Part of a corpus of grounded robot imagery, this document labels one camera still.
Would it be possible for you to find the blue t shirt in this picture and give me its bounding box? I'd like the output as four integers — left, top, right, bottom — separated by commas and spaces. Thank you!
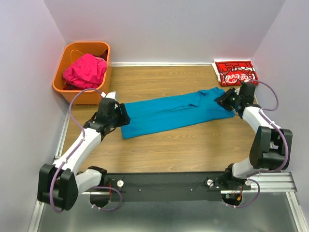
121, 87, 235, 139

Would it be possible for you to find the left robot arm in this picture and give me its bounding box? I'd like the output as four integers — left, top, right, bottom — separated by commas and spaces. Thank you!
37, 97, 130, 213

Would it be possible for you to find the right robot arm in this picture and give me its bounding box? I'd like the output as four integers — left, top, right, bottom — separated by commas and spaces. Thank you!
213, 80, 293, 189

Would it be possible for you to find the folded red coca-cola shirt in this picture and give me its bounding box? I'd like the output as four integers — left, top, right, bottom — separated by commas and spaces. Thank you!
211, 59, 258, 87

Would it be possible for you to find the pink t shirt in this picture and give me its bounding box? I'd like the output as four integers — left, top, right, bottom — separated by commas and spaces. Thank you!
62, 54, 107, 90

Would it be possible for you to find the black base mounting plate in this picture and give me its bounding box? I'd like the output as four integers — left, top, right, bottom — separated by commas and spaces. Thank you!
89, 171, 252, 208

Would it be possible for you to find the orange plastic laundry basket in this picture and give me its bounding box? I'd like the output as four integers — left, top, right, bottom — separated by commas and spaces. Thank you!
52, 41, 111, 106

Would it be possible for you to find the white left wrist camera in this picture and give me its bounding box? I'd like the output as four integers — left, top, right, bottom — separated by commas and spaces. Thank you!
100, 91, 117, 101

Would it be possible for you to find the aluminium extrusion rail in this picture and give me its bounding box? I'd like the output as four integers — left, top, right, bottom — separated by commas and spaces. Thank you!
29, 173, 298, 232

